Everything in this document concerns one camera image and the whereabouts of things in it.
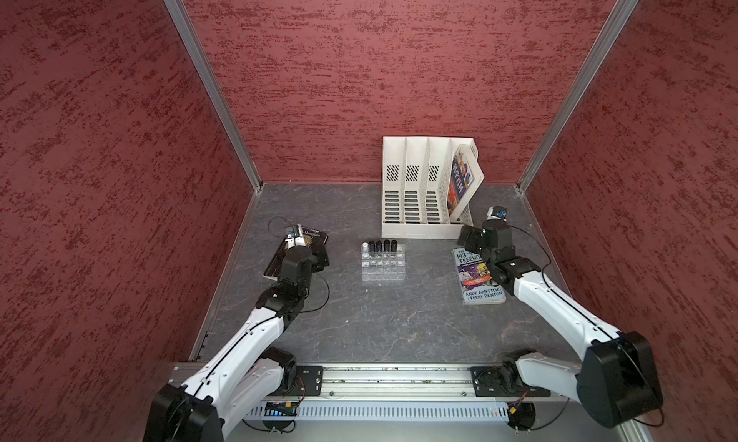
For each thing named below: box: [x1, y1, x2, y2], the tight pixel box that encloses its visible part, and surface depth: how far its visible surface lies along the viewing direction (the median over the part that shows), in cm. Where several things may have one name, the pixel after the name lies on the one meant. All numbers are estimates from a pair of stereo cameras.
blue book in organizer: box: [446, 143, 485, 221], surface depth 99 cm
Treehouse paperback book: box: [450, 247, 507, 305], surface depth 91 cm
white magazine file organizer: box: [381, 136, 478, 240], surface depth 106 cm
